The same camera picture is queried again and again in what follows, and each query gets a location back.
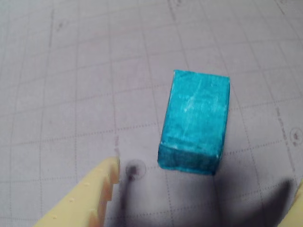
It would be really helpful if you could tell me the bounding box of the gridded wrapping paper sheet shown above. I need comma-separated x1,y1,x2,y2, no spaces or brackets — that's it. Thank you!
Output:
0,0,303,227

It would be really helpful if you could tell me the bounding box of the blue block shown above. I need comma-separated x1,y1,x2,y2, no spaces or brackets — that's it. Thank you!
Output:
157,69,231,176

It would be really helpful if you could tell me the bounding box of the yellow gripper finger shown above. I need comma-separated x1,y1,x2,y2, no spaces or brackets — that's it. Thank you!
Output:
33,157,121,227
283,178,303,227

